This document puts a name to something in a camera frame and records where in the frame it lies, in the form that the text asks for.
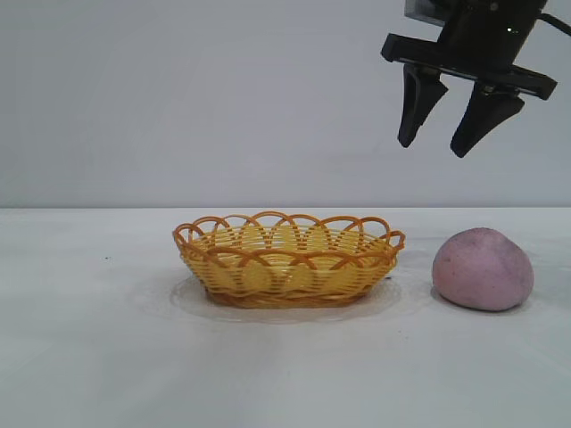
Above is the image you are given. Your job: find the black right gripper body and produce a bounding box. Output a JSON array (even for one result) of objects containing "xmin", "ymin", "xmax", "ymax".
[{"xmin": 380, "ymin": 0, "xmax": 559, "ymax": 101}]

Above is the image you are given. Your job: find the yellow woven wicker basket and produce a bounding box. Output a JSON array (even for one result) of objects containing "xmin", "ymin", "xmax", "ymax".
[{"xmin": 172, "ymin": 210, "xmax": 407, "ymax": 310}]

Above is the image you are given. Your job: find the clear round plastic doily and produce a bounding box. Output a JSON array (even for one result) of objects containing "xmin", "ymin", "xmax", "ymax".
[{"xmin": 170, "ymin": 272, "xmax": 402, "ymax": 325}]

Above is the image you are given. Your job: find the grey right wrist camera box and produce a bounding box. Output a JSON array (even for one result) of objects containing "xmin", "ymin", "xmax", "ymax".
[{"xmin": 404, "ymin": 0, "xmax": 449, "ymax": 25}]

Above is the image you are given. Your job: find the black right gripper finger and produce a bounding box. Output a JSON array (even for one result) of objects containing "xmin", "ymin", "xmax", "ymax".
[
  {"xmin": 396, "ymin": 65, "xmax": 450, "ymax": 149},
  {"xmin": 449, "ymin": 80, "xmax": 526, "ymax": 159}
]

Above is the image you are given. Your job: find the black cable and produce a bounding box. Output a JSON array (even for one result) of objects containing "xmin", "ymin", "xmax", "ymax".
[{"xmin": 537, "ymin": 12, "xmax": 571, "ymax": 35}]

